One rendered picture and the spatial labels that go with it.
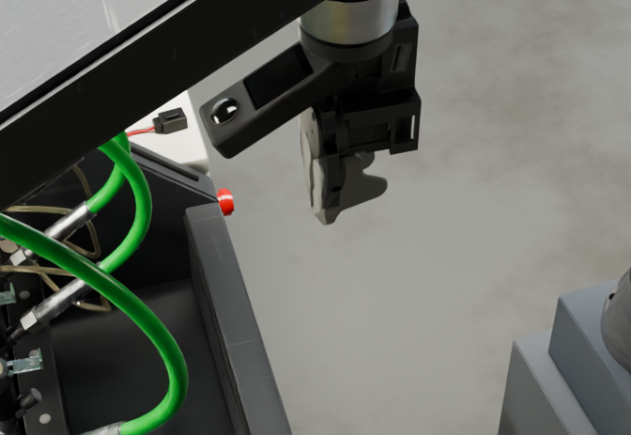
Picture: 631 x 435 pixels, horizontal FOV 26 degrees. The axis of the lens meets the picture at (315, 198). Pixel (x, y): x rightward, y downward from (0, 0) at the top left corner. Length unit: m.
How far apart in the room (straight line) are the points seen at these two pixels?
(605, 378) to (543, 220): 1.40
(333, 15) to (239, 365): 0.53
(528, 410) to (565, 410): 0.09
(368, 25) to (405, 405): 1.63
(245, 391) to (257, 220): 1.48
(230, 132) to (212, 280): 0.47
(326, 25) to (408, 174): 1.98
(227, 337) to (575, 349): 0.39
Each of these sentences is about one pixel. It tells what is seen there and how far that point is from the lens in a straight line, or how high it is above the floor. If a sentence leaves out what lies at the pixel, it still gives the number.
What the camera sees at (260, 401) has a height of 0.95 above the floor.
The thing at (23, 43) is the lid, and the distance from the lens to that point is 0.54.
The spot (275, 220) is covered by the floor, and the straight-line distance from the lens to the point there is 2.84.
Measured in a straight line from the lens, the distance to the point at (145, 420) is 1.06.
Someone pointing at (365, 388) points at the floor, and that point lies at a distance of 2.56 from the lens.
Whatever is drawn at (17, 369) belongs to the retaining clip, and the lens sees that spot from 1.21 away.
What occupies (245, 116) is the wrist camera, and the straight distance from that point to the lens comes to 1.02.
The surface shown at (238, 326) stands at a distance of 1.43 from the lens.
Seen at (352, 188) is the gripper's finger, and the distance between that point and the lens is 1.10.
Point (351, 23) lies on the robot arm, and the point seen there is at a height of 1.46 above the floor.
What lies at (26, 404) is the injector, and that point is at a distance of 1.24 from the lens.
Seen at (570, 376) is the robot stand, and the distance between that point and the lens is 1.58.
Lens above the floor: 2.06
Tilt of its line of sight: 46 degrees down
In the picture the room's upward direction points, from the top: straight up
